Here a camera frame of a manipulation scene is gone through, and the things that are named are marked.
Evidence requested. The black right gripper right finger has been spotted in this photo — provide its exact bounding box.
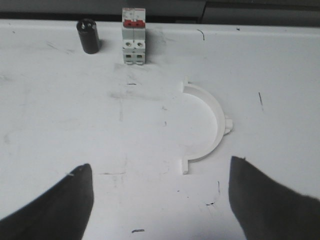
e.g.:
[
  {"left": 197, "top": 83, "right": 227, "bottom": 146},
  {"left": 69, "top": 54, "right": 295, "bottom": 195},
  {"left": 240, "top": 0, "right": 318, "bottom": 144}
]
[{"left": 228, "top": 156, "right": 320, "bottom": 240}]

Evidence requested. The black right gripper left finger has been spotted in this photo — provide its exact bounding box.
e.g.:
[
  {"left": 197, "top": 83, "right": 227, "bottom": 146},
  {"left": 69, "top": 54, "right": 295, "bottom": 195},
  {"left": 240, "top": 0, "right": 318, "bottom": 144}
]
[{"left": 0, "top": 163, "right": 94, "bottom": 240}]

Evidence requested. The dark cylindrical capacitor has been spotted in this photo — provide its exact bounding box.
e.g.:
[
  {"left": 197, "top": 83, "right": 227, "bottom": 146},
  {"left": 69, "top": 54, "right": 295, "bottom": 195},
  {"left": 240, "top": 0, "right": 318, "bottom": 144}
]
[{"left": 76, "top": 18, "right": 100, "bottom": 54}]

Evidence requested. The white circuit breaker red switch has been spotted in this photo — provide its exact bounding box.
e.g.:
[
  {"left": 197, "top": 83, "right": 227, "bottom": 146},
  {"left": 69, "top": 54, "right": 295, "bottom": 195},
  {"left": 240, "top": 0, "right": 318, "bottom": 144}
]
[{"left": 121, "top": 7, "right": 146, "bottom": 65}]

